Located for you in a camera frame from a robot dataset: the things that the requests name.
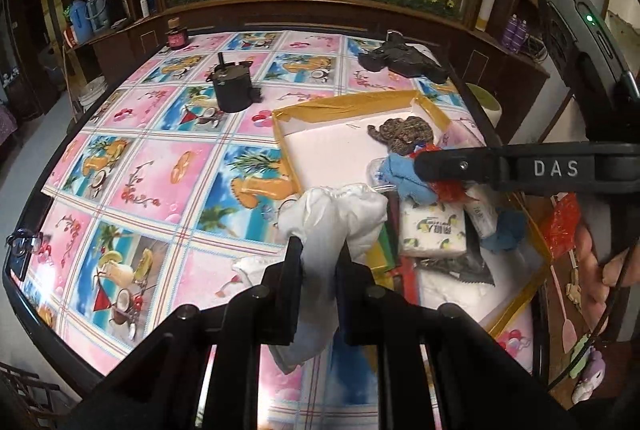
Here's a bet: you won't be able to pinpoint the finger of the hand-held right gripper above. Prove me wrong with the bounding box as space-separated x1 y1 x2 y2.
414 146 508 194

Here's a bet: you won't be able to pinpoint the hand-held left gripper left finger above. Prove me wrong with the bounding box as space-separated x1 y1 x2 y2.
65 237 306 430

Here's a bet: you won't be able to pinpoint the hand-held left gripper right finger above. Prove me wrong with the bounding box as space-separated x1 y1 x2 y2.
335 261 571 430

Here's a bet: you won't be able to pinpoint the red plastic bag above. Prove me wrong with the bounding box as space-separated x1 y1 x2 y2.
430 180 468 203
542 192 583 261

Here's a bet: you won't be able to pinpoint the white tissue pack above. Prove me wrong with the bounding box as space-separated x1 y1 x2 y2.
232 182 390 373

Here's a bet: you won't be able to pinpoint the red and blue toy bundle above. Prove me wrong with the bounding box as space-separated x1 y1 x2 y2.
377 154 436 203

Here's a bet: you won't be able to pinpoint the pack of coloured strips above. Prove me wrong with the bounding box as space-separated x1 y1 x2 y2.
365 225 416 305

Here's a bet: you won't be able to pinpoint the brown patterned cloth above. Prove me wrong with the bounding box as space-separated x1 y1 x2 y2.
367 115 435 157

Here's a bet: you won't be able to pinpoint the blue knitted towel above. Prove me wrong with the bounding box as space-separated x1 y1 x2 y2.
479 207 528 253

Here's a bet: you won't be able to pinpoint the black foil packet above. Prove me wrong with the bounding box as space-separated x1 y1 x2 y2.
417 255 496 288

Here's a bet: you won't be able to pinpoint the white foam box yellow tape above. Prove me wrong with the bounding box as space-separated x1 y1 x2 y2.
272 90 548 336

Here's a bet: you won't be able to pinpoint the person's right hand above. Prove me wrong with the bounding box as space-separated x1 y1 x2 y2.
572 220 640 336

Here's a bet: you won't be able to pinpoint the purple bottles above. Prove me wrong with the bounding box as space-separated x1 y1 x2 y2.
502 14 532 53

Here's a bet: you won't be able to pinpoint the black crumpled bag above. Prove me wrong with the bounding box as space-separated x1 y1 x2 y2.
357 30 448 83

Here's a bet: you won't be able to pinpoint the printed tablecloth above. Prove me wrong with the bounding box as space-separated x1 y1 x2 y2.
37 30 536 430

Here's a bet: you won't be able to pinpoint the black motor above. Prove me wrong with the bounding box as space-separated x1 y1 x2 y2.
206 52 263 113

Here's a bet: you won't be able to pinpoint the purple plush toy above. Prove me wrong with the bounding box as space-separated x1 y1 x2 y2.
570 335 608 403

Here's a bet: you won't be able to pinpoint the red jar brown lid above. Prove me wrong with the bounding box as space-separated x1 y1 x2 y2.
166 17 188 50

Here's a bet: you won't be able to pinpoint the white bucket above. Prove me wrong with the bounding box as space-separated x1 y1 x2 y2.
79 76 108 111

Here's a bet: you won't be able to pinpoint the glasses on table edge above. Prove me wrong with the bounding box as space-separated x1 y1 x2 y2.
6 230 45 281

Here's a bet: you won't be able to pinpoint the wooden chair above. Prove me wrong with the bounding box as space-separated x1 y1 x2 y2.
0 360 56 421

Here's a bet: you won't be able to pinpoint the grey kettle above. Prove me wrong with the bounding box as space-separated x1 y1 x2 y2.
86 0 118 33

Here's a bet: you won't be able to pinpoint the purple clothes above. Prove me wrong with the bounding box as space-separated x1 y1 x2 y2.
0 104 18 145

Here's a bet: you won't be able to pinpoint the blue jug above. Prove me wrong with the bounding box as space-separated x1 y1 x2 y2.
67 0 93 41

